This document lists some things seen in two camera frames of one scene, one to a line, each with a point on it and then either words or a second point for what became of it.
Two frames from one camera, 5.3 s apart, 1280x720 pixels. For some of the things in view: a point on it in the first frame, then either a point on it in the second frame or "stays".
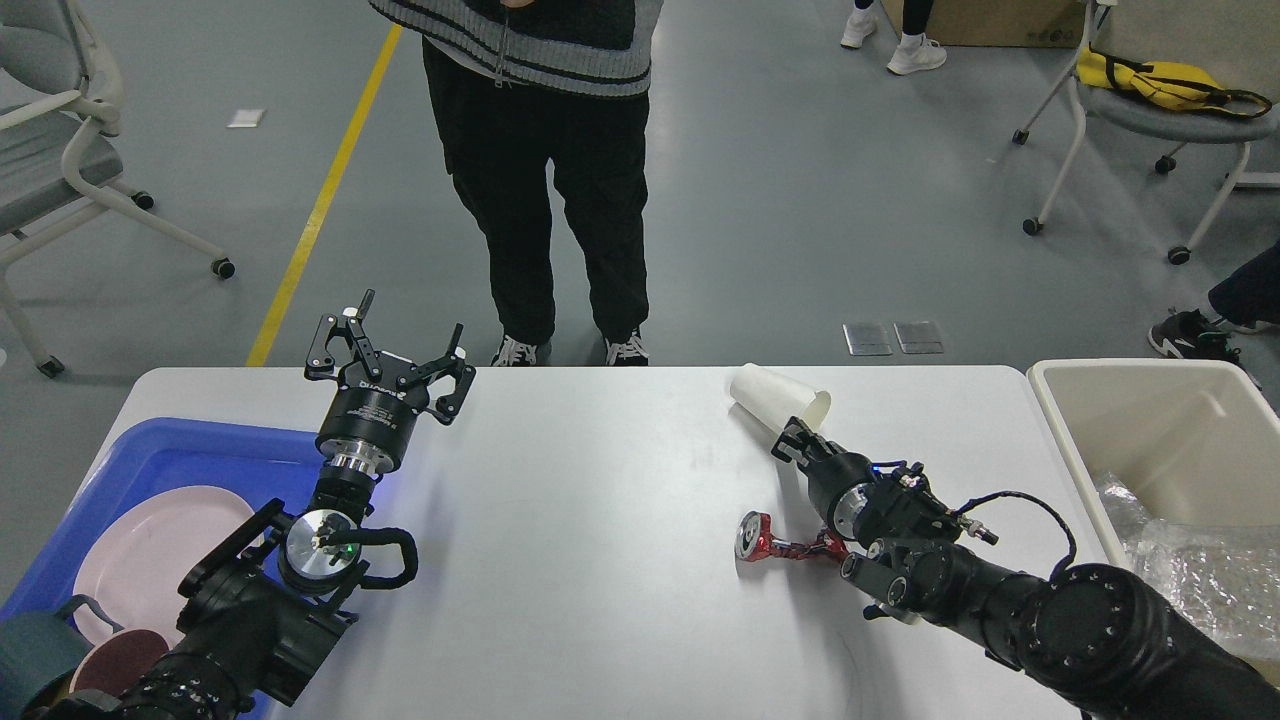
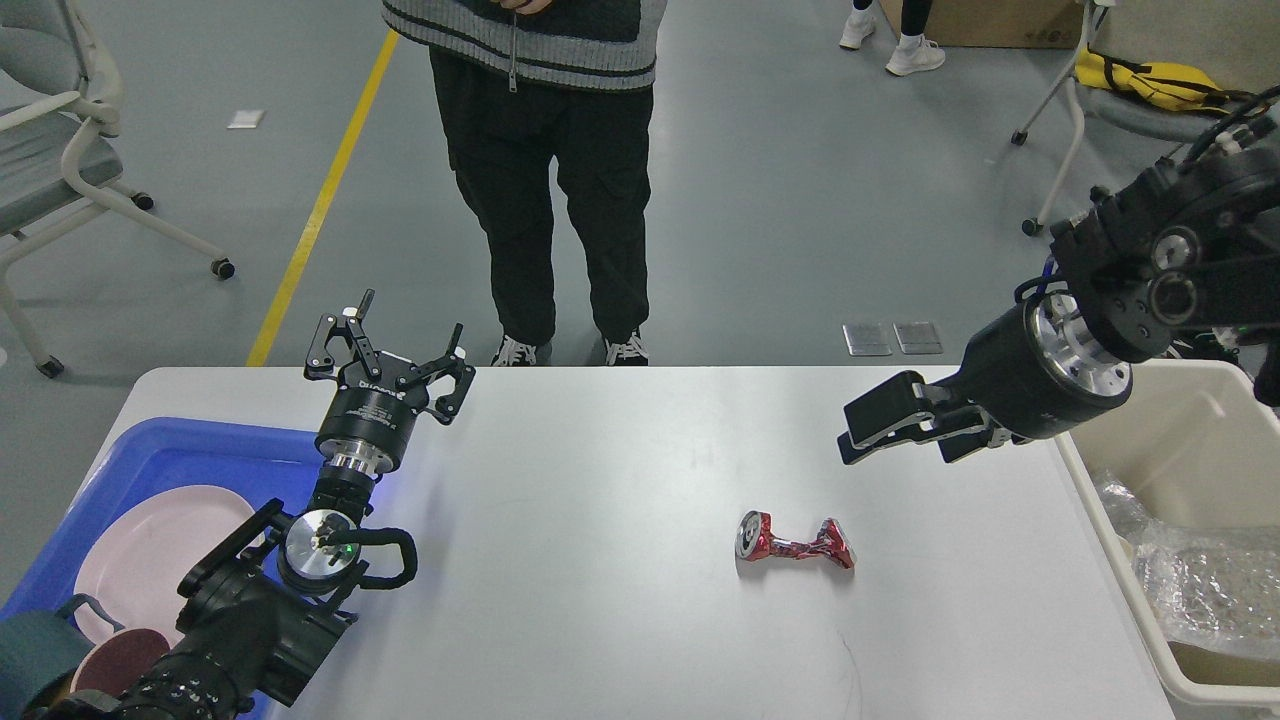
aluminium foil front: (1224, 575) stays
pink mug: (118, 661) stays
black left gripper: (368, 421) stays
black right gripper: (838, 481) → (1035, 374)
